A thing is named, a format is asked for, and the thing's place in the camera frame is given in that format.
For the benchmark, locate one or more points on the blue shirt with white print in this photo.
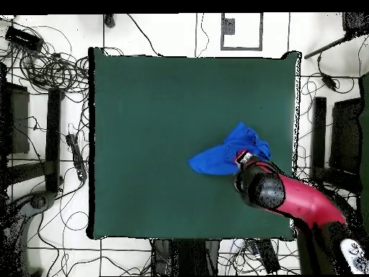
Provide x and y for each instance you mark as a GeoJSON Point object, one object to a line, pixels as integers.
{"type": "Point", "coordinates": [216, 161]}

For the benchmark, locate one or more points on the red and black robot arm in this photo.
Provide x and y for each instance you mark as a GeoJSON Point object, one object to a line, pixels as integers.
{"type": "Point", "coordinates": [288, 196]}

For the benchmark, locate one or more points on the black flat panel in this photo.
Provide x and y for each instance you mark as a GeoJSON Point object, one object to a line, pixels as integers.
{"type": "Point", "coordinates": [18, 121]}
{"type": "Point", "coordinates": [344, 135]}

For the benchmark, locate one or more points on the black stand bar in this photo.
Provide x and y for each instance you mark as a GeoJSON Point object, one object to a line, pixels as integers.
{"type": "Point", "coordinates": [53, 138]}
{"type": "Point", "coordinates": [319, 132]}

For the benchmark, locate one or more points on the dark green table cloth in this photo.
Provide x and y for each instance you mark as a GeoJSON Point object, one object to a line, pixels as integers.
{"type": "Point", "coordinates": [158, 115]}

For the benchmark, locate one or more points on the black power strip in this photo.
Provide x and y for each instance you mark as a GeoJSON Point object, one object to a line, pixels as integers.
{"type": "Point", "coordinates": [268, 256]}
{"type": "Point", "coordinates": [76, 155]}

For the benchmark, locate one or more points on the small dark grey square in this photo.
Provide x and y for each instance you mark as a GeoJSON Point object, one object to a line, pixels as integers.
{"type": "Point", "coordinates": [229, 26]}

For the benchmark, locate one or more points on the black rod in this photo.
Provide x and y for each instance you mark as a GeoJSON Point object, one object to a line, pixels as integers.
{"type": "Point", "coordinates": [325, 47]}

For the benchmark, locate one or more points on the black speckled block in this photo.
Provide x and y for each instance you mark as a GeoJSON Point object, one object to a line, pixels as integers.
{"type": "Point", "coordinates": [356, 23]}

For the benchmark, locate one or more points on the small black cylinder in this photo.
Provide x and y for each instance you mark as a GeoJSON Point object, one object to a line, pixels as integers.
{"type": "Point", "coordinates": [109, 20]}

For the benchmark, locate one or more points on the black stand base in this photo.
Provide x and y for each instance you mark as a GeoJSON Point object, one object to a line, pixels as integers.
{"type": "Point", "coordinates": [37, 200]}

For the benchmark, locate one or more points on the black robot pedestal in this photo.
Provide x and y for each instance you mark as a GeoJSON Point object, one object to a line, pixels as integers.
{"type": "Point", "coordinates": [184, 256]}

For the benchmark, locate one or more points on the grey square frame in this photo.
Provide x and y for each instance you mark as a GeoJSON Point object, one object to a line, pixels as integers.
{"type": "Point", "coordinates": [261, 31]}

